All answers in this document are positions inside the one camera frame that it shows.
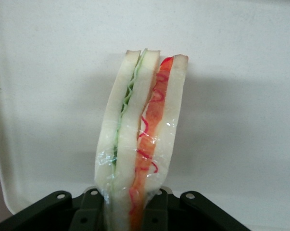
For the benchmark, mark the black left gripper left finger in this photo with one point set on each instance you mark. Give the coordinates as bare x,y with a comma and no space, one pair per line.
89,211

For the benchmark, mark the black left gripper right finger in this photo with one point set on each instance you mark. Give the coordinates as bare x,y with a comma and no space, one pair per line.
159,211

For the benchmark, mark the triangle sandwich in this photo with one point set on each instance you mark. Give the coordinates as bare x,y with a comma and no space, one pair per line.
128,156

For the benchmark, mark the beige plastic tray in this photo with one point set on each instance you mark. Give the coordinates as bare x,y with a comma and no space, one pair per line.
231,72

